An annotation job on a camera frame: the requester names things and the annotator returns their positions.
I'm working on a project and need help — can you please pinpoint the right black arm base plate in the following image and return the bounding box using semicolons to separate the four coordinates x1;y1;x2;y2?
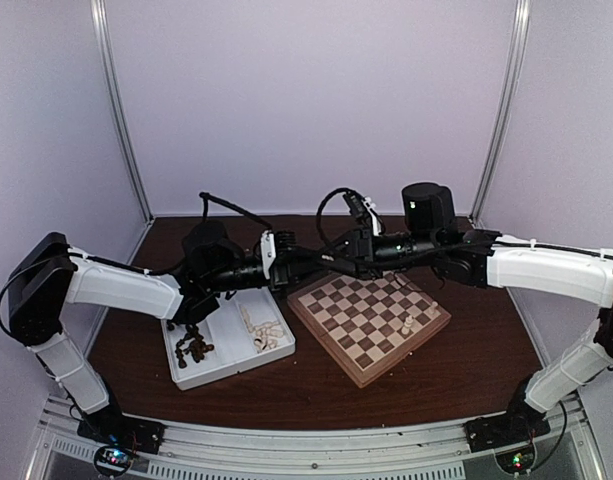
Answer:
464;413;551;453

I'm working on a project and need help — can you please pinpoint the front aluminium frame rail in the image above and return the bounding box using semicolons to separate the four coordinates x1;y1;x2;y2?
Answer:
20;396;611;479

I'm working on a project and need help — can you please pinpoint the right controller board with LEDs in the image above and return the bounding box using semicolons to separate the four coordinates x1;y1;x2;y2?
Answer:
495;450;536;475

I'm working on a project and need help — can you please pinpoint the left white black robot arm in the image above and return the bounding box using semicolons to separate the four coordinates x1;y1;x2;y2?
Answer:
0;220;324;444

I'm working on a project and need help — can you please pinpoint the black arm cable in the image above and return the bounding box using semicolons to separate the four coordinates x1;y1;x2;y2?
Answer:
198;191;275;234
314;187;362;251

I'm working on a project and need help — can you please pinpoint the left controller board with LEDs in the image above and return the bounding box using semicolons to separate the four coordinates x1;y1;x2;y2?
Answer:
93;445;134;477

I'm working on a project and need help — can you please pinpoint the light chess king piece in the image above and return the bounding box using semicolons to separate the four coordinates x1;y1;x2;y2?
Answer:
401;315;415;336

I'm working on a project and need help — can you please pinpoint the pile of light chess pieces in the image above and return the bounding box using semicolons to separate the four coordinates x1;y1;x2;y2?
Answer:
239;305;285;353

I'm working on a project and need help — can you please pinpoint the left aluminium frame post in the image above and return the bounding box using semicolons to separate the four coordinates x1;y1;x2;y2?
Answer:
90;0;154;224

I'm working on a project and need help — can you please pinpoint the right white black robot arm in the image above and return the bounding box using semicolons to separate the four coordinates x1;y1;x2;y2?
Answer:
315;182;613;442

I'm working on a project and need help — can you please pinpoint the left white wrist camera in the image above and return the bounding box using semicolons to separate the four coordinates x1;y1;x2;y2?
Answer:
259;229;297;280

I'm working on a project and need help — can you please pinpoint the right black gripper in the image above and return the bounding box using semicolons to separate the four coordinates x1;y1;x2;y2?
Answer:
312;227;440;281

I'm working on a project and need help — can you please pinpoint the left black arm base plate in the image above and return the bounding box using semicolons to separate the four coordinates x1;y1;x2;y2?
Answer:
77;417;165;454

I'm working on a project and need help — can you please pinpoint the controller board with leds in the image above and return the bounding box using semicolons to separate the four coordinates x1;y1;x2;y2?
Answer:
93;445;134;477
495;450;536;475

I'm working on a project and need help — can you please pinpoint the white plastic compartment tray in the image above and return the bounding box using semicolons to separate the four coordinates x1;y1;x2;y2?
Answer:
162;288;296;391

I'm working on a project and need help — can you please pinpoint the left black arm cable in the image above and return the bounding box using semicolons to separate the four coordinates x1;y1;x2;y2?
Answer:
198;191;275;234

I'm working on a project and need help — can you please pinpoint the aluminium frame post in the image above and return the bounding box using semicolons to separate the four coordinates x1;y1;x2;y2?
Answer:
469;0;532;226
90;0;154;224

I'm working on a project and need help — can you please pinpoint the pile of dark chess pieces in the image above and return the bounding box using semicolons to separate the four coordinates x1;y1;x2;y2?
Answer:
174;324;215;369

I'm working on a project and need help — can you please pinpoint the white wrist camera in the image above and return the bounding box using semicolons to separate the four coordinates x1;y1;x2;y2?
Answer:
259;229;297;280
342;191;385;236

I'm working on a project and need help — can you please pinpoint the right aluminium frame post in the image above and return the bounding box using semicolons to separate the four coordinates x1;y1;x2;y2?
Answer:
469;0;532;226

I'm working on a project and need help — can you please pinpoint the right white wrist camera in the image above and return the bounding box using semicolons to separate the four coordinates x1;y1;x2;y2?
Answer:
342;191;385;236

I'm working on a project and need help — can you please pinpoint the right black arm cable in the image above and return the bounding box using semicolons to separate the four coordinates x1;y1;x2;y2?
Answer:
314;187;362;251

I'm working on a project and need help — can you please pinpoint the wooden chess board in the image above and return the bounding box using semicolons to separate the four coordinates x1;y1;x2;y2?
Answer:
287;272;451;388

